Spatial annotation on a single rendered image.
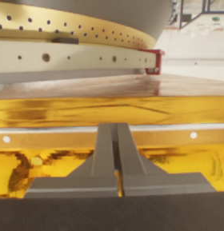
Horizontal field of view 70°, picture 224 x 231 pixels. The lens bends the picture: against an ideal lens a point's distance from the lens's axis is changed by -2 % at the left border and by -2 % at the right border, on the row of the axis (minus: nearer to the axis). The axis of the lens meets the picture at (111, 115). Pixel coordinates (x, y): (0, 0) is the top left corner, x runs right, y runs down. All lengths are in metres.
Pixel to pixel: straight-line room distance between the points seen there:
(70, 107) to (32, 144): 0.09
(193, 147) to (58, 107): 0.23
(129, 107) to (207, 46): 6.35
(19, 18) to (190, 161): 0.38
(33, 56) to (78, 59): 0.08
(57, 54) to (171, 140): 0.25
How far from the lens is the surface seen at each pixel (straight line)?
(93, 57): 0.36
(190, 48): 6.29
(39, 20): 0.36
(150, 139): 0.28
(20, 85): 0.35
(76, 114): 0.26
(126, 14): 0.47
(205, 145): 0.32
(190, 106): 0.28
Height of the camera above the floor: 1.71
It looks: 17 degrees up
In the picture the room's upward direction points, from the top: 179 degrees clockwise
